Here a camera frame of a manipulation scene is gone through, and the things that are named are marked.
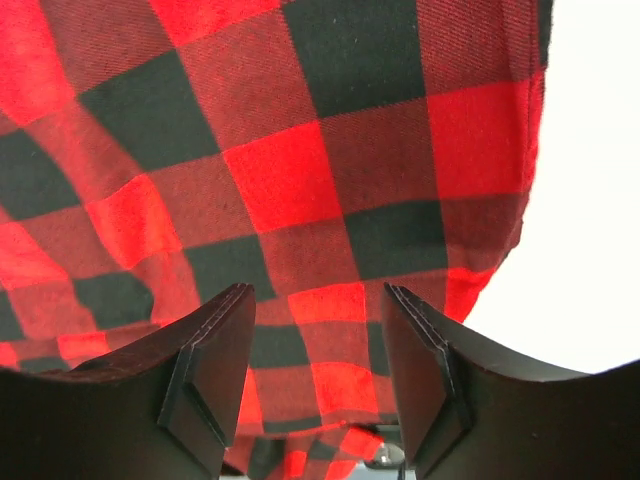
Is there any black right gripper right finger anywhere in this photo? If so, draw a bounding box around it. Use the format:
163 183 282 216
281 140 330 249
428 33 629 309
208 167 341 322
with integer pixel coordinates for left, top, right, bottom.
382 285 639 479

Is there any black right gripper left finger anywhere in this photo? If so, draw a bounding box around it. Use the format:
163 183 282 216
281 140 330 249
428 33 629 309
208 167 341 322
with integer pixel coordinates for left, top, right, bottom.
1 284 256 479

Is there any red black plaid shirt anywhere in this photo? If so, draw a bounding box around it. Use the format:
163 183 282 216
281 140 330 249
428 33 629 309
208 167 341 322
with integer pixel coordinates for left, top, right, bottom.
1 1 552 479

